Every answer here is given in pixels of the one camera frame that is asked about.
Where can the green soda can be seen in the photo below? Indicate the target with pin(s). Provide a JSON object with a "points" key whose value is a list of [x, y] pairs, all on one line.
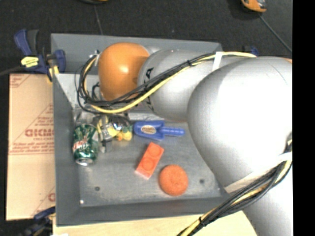
{"points": [[85, 144]]}

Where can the orange round sponge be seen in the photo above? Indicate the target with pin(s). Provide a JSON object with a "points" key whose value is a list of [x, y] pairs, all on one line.
{"points": [[173, 180]]}

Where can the brown cardboard board red print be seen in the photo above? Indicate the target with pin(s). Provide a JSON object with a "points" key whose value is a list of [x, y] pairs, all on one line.
{"points": [[29, 156]]}

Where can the blue toy tool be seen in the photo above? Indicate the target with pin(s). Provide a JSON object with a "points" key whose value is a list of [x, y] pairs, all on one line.
{"points": [[150, 130]]}

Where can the orange two-stud toy block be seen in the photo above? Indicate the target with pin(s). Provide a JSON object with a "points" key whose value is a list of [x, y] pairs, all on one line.
{"points": [[150, 160]]}

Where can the yellow toy duck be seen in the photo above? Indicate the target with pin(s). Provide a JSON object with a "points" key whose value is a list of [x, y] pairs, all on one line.
{"points": [[125, 136]]}

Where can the grey metal bin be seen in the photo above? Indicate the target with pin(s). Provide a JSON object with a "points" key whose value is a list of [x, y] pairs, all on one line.
{"points": [[118, 181]]}

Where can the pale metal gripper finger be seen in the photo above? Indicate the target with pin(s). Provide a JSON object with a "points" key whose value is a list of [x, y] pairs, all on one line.
{"points": [[106, 133]]}

